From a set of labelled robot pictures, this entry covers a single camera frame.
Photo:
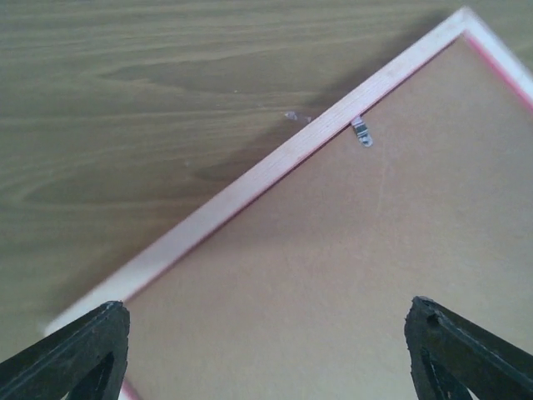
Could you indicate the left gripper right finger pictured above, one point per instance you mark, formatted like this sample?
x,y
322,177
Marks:
x,y
453,358

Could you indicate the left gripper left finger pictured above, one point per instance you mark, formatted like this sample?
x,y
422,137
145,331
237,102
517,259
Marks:
x,y
86,359

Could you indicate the pink picture frame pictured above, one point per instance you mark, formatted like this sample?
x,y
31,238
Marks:
x,y
294,282

